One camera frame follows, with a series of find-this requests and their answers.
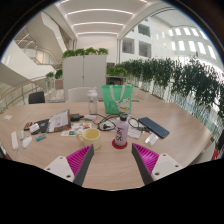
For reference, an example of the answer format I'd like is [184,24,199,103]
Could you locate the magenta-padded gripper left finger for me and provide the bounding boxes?
[43,143,95,187]

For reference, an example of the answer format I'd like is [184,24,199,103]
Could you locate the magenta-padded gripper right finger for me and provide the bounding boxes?
[130,143,184,186]

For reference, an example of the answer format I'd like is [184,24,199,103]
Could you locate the purple drink bottle black cap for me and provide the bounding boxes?
[114,113,130,148]

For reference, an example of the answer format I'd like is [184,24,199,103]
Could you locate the small white packet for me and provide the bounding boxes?
[144,132,160,147]

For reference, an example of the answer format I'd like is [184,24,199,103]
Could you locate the small teal item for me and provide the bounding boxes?
[35,133,47,142]

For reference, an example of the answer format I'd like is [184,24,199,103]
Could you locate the dark blue keyboard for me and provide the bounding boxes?
[137,116,171,140]

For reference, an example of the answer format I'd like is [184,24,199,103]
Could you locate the white computer mouse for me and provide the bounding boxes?
[21,135,33,149]

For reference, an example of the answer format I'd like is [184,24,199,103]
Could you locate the pale yellow mug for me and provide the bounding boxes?
[75,128,102,151]

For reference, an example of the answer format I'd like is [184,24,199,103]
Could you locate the colourful sticker sheet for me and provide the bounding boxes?
[60,122,93,137]

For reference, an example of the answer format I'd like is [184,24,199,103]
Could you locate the black wallet with white card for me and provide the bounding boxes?
[29,118,50,134]

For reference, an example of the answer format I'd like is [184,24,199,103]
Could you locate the red and black item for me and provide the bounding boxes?
[23,121,34,131]

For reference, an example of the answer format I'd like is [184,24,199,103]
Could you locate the flat round red coaster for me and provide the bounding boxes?
[111,139,129,150]

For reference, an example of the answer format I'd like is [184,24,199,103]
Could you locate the black power adapter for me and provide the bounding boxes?
[69,113,85,122]

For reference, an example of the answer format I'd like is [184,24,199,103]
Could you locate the white power strip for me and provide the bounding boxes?
[10,130,20,152]

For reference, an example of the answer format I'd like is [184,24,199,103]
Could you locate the white power adapter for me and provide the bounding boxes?
[83,114,98,121]

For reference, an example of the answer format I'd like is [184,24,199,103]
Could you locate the clear shaker bottle white lid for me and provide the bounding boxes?
[87,87,99,115]

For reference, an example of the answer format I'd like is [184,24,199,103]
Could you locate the black chair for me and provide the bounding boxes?
[28,91,46,105]

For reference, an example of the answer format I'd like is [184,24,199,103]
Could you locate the white chair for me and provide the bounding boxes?
[67,86,94,103]

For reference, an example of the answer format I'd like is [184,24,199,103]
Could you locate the glass railing wooden handrail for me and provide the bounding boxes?
[0,76,51,113]

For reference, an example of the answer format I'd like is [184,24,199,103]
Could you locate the green tote bag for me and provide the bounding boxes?
[101,84,134,115]

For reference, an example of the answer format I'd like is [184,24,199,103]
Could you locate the long row of green plants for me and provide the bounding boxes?
[114,58,224,114]

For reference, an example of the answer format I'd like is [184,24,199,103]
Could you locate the brown planter with green plants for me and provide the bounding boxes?
[45,69,64,90]

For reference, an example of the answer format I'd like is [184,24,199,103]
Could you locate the white cabinet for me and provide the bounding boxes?
[62,54,108,99]

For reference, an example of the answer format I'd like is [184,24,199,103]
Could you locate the low planter with green plants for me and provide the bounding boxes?
[105,66,128,86]

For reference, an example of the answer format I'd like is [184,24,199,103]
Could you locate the green plants atop cabinet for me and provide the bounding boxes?
[61,47,110,59]

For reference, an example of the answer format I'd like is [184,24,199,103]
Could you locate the ceiling light strips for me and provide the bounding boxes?
[59,0,148,36]

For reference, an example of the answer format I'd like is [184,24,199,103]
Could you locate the black cables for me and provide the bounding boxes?
[91,113,148,133]

